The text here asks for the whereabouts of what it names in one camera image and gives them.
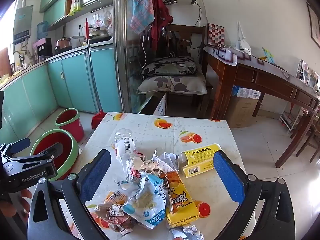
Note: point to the metal sliding door frame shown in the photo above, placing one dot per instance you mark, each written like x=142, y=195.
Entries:
x=121, y=42

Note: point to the yellow green bag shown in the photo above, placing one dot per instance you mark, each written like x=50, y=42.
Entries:
x=75, y=3

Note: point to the hanging plastic bags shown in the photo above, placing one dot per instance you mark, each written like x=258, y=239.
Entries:
x=105, y=20

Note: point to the red silver foil wrapper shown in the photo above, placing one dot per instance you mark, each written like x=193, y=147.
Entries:
x=137, y=166

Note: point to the brown wooden desk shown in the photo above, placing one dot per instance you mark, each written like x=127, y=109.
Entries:
x=270, y=82

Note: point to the white purple desk cover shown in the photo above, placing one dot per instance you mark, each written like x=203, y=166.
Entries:
x=250, y=60

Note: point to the white desk appliance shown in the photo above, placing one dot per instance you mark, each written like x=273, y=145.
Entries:
x=242, y=42

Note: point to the light floral pillow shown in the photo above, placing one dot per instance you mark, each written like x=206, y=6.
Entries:
x=172, y=83

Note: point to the wok with metal lid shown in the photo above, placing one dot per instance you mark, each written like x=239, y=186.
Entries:
x=98, y=33

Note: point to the white paper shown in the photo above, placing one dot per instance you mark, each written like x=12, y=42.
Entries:
x=166, y=161

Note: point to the blue water jug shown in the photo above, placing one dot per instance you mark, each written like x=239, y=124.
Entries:
x=42, y=30

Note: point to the blue white carton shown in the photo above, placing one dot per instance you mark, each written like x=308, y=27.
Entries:
x=246, y=92

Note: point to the plaid towel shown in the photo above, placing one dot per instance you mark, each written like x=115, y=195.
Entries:
x=141, y=7

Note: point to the red garment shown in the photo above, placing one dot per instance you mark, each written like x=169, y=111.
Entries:
x=161, y=17

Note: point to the yellow drink carton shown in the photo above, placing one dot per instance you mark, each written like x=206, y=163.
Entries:
x=181, y=202

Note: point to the dark wooden chair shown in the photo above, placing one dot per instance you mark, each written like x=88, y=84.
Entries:
x=186, y=33

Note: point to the brown cardboard box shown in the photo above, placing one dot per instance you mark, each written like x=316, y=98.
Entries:
x=242, y=112

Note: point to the clear plastic bottle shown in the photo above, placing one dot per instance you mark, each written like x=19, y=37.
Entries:
x=124, y=142

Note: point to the copper cooking pot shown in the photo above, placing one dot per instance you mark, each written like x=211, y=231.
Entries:
x=63, y=43

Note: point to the wall water heater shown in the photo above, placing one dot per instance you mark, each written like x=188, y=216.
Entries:
x=23, y=23

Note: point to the dark floral cushion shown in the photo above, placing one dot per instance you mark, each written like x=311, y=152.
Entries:
x=170, y=66

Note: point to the blue white snack bag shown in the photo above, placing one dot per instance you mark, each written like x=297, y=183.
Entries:
x=147, y=202

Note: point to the small red bucket green rim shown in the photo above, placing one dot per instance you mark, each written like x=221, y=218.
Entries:
x=71, y=127

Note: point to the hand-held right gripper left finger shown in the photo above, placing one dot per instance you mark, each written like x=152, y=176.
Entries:
x=96, y=175

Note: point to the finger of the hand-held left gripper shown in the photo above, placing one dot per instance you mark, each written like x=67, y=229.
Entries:
x=23, y=143
x=48, y=151

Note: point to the foil ball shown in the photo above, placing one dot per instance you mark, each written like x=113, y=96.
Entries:
x=186, y=233

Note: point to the teal lower kitchen cabinets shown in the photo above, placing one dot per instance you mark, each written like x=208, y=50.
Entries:
x=75, y=80

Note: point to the red white checkered box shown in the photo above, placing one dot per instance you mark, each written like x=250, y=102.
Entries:
x=216, y=35

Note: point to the yellow medicine box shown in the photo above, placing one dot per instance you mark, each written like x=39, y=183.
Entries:
x=200, y=158

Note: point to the white box blue print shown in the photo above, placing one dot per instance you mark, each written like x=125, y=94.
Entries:
x=162, y=106

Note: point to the teal upper kitchen cabinets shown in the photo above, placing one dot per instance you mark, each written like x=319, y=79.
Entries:
x=53, y=2

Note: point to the framed wall picture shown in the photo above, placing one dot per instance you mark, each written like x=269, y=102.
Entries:
x=313, y=25

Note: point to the small orange wrapper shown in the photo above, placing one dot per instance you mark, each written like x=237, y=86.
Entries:
x=115, y=198

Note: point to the teal kitchen cabinets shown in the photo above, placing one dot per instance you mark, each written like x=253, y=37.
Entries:
x=75, y=80
x=53, y=2

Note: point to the row of books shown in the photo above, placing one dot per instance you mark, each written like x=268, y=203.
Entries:
x=308, y=76

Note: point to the large red bin green rim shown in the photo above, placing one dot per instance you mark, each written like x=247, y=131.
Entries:
x=71, y=143

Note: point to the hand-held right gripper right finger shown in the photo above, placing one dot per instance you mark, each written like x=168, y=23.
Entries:
x=228, y=177

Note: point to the fruit print tablecloth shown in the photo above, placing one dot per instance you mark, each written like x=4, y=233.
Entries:
x=162, y=140

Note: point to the brown wooden side chair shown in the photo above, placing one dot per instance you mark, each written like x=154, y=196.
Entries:
x=311, y=135

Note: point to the pink kitchen appliance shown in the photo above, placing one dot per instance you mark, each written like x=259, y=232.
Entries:
x=42, y=48

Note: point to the person's left hand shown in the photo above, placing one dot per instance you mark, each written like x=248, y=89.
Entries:
x=11, y=206

